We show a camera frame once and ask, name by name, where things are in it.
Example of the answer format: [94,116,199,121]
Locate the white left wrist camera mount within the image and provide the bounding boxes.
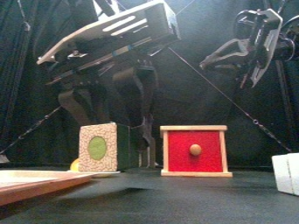
[36,0,183,66]

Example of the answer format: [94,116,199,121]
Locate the red wooden box with knob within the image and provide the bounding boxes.
[159,124,234,179]

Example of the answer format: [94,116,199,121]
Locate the thin diagonal frame cord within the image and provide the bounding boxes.
[0,105,64,155]
[167,46,293,153]

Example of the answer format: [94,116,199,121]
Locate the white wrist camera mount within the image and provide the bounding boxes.
[36,0,183,66]
[249,8,286,88]

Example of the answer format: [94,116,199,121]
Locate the yellow toy food piece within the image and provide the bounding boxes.
[70,158,80,172]

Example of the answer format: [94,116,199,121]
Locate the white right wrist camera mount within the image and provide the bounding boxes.
[249,8,286,88]

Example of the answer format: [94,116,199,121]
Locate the wooden plate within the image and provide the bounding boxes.
[0,169,98,207]

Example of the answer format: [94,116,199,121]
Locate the white foam block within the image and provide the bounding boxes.
[271,152,299,197]

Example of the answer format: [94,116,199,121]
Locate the green toy sushi roll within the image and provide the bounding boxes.
[78,122,140,173]

